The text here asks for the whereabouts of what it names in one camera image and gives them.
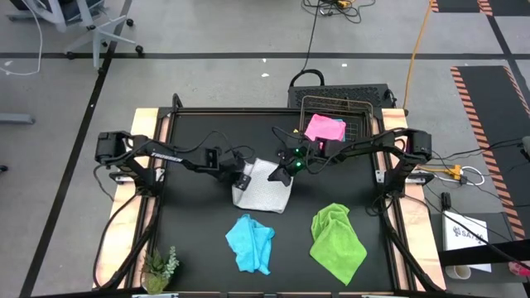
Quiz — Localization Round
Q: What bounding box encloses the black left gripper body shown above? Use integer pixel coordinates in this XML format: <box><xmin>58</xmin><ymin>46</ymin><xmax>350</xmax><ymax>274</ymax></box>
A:
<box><xmin>219</xmin><ymin>156</ymin><xmax>253</xmax><ymax>191</ymax></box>

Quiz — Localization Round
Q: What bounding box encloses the white cable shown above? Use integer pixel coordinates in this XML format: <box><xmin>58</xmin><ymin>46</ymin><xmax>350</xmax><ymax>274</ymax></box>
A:
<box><xmin>0</xmin><ymin>0</ymin><xmax>46</xmax><ymax>78</ymax></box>
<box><xmin>457</xmin><ymin>164</ymin><xmax>487</xmax><ymax>188</ymax></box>

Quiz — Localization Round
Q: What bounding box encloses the yellow power strip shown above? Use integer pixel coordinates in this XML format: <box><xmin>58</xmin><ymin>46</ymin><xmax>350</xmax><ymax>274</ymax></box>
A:
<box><xmin>428</xmin><ymin>164</ymin><xmax>463</xmax><ymax>181</ymax></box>

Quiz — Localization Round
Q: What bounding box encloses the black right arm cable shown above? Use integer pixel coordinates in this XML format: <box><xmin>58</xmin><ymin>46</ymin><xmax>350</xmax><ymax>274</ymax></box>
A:
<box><xmin>271</xmin><ymin>126</ymin><xmax>328</xmax><ymax>175</ymax></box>

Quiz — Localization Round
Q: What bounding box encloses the white printed paper sheet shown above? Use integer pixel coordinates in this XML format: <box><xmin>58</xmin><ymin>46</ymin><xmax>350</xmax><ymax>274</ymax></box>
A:
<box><xmin>441</xmin><ymin>209</ymin><xmax>493</xmax><ymax>274</ymax></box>

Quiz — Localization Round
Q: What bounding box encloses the light blue microfiber towel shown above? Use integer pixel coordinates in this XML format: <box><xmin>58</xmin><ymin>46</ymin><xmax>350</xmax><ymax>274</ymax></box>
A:
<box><xmin>224</xmin><ymin>214</ymin><xmax>276</xmax><ymax>276</ymax></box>

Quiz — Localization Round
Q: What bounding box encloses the white cup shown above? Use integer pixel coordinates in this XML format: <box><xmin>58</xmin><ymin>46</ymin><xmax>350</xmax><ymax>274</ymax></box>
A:
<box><xmin>444</xmin><ymin>263</ymin><xmax>473</xmax><ymax>281</ymax></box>

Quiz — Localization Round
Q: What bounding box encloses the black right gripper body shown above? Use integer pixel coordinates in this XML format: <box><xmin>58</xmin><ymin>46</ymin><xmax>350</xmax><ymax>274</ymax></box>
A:
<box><xmin>267</xmin><ymin>142</ymin><xmax>330</xmax><ymax>185</ymax></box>

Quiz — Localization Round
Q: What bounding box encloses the yellow hanging cable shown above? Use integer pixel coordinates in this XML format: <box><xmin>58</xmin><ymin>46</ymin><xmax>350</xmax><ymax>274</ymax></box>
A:
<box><xmin>402</xmin><ymin>0</ymin><xmax>435</xmax><ymax>111</ymax></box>

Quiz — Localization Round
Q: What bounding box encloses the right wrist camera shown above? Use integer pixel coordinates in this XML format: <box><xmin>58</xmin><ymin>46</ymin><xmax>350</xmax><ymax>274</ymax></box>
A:
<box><xmin>289</xmin><ymin>145</ymin><xmax>310</xmax><ymax>174</ymax></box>

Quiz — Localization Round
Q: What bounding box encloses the office chair base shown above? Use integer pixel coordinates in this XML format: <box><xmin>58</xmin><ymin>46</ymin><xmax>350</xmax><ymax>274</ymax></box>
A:
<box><xmin>6</xmin><ymin>0</ymin><xmax>145</xmax><ymax>70</ymax></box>

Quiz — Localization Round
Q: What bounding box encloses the grey furniture leg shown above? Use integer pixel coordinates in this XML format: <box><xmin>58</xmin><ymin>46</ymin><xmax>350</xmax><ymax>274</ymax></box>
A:
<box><xmin>0</xmin><ymin>112</ymin><xmax>36</xmax><ymax>126</ymax></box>

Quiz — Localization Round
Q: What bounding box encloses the green microfiber towel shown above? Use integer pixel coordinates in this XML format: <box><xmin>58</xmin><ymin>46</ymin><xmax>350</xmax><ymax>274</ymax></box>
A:
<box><xmin>309</xmin><ymin>202</ymin><xmax>369</xmax><ymax>286</ymax></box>

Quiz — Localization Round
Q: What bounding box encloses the pink microfiber towel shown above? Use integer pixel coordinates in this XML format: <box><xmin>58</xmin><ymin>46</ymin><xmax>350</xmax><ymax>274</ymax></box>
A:
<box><xmin>304</xmin><ymin>113</ymin><xmax>347</xmax><ymax>142</ymax></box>

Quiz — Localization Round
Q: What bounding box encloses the black orange-striped floor mat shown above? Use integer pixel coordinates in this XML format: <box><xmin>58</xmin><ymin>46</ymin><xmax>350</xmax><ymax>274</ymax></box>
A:
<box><xmin>429</xmin><ymin>0</ymin><xmax>530</xmax><ymax>17</ymax></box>
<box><xmin>449</xmin><ymin>65</ymin><xmax>530</xmax><ymax>242</ymax></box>

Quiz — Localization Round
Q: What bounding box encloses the wooden table side board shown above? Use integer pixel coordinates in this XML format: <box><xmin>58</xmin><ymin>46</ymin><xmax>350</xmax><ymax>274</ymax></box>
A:
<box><xmin>91</xmin><ymin>107</ymin><xmax>161</xmax><ymax>291</ymax></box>
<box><xmin>371</xmin><ymin>108</ymin><xmax>447</xmax><ymax>291</ymax></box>

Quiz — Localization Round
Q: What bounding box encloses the black flat bar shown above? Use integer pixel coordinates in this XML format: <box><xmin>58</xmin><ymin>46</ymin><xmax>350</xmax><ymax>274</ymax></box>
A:
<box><xmin>437</xmin><ymin>238</ymin><xmax>530</xmax><ymax>267</ymax></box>

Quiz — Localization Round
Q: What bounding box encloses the white microfiber towel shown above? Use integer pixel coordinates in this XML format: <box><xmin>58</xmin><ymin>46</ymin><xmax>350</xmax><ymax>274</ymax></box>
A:
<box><xmin>231</xmin><ymin>157</ymin><xmax>294</xmax><ymax>214</ymax></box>

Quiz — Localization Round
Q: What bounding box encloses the pink object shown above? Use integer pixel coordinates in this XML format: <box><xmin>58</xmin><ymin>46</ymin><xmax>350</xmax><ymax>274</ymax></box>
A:
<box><xmin>508</xmin><ymin>261</ymin><xmax>530</xmax><ymax>278</ymax></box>

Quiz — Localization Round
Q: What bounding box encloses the small potted plant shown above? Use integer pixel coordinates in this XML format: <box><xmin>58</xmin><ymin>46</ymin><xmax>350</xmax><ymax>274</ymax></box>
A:
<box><xmin>139</xmin><ymin>246</ymin><xmax>181</xmax><ymax>296</ymax></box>

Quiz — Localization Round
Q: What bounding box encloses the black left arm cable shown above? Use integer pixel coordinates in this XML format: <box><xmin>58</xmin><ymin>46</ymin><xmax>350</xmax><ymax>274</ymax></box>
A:
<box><xmin>165</xmin><ymin>130</ymin><xmax>256</xmax><ymax>166</ymax></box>

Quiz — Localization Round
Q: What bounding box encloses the black hanging cable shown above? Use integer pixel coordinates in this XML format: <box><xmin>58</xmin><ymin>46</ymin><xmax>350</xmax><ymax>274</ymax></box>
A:
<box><xmin>301</xmin><ymin>0</ymin><xmax>322</xmax><ymax>74</ymax></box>

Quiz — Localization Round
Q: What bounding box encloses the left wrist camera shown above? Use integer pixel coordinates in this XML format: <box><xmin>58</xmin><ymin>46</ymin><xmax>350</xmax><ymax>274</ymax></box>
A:
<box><xmin>221</xmin><ymin>156</ymin><xmax>245</xmax><ymax>177</ymax></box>

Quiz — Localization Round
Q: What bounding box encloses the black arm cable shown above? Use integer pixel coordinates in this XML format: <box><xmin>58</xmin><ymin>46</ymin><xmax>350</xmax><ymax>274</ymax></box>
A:
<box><xmin>271</xmin><ymin>126</ymin><xmax>328</xmax><ymax>175</ymax></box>
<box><xmin>165</xmin><ymin>130</ymin><xmax>256</xmax><ymax>166</ymax></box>

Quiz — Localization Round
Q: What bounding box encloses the wire basket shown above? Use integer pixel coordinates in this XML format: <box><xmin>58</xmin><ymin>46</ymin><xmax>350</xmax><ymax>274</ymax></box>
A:
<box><xmin>298</xmin><ymin>94</ymin><xmax>374</xmax><ymax>144</ymax></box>

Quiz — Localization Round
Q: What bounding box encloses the black metal table frame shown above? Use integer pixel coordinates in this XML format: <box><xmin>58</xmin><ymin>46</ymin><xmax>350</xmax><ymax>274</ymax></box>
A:
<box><xmin>93</xmin><ymin>93</ymin><xmax>447</xmax><ymax>298</ymax></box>

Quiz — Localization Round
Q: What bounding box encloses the black floor cable bundle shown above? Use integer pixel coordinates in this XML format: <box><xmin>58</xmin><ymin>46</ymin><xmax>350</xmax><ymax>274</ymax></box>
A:
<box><xmin>301</xmin><ymin>0</ymin><xmax>377</xmax><ymax>25</ymax></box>

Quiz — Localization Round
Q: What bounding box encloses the thick black looped cable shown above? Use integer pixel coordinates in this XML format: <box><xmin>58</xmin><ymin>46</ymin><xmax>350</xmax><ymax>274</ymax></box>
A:
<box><xmin>288</xmin><ymin>68</ymin><xmax>326</xmax><ymax>88</ymax></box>

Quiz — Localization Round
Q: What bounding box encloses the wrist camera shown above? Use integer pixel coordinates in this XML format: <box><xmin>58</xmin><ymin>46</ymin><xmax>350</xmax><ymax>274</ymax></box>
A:
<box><xmin>289</xmin><ymin>145</ymin><xmax>310</xmax><ymax>174</ymax></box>
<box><xmin>221</xmin><ymin>156</ymin><xmax>245</xmax><ymax>177</ymax></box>

